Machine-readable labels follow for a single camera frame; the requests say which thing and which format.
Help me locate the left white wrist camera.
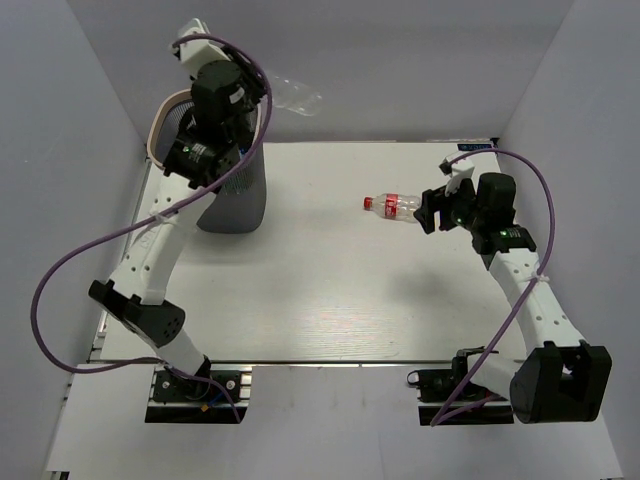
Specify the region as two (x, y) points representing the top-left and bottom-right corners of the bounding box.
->
(169, 18), (230, 80)

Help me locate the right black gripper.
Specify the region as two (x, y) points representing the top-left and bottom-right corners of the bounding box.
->
(414, 175), (486, 234)

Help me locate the blue table corner sticker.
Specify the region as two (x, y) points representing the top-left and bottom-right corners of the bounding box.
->
(457, 143), (494, 152)

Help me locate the white cap clear bottle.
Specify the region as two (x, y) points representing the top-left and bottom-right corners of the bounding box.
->
(269, 75), (323, 117)

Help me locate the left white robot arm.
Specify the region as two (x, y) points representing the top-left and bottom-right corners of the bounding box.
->
(89, 45), (270, 399)

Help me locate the red cap clear bottle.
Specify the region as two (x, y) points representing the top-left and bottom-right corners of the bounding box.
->
(363, 193), (422, 223)

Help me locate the grey ribbed waste bin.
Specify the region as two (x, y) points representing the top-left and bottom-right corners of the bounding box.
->
(146, 90), (267, 234)

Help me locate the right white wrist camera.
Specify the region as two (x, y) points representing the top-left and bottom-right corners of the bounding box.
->
(439, 158), (475, 196)

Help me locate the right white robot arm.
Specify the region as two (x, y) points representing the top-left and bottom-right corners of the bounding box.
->
(414, 173), (612, 425)

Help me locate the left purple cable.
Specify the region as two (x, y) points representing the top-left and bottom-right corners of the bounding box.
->
(31, 33), (274, 420)

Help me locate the purple cable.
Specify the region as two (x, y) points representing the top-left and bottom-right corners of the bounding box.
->
(428, 147), (554, 428)
(31, 33), (274, 420)

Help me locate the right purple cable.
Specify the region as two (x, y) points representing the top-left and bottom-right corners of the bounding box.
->
(428, 147), (554, 428)

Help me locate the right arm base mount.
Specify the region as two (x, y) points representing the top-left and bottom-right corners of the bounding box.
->
(406, 347), (514, 426)

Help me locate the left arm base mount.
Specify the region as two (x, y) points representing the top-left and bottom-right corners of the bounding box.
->
(145, 364), (252, 425)

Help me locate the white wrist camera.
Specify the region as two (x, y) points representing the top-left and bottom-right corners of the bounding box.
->
(169, 18), (230, 80)
(439, 158), (475, 196)

